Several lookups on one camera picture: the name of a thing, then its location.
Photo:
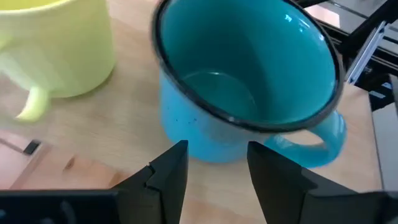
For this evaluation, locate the wooden shelf board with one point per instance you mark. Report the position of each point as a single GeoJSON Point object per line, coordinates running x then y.
{"type": "Point", "coordinates": [124, 130]}

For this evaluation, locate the pale yellow mug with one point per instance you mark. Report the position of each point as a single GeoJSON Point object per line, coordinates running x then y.
{"type": "Point", "coordinates": [62, 46]}

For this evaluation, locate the teal enamel mug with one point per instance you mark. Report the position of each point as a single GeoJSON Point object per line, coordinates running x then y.
{"type": "Point", "coordinates": [186, 124]}

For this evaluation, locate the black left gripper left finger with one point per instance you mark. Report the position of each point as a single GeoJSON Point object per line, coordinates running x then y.
{"type": "Point", "coordinates": [168, 186]}

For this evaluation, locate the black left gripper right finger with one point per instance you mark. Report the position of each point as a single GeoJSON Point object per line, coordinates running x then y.
{"type": "Point", "coordinates": [280, 193]}

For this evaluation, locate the black square table marker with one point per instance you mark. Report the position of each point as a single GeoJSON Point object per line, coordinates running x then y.
{"type": "Point", "coordinates": [31, 147]}

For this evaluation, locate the aluminium frame rail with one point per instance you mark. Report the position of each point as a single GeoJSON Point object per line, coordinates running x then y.
{"type": "Point", "coordinates": [365, 53]}

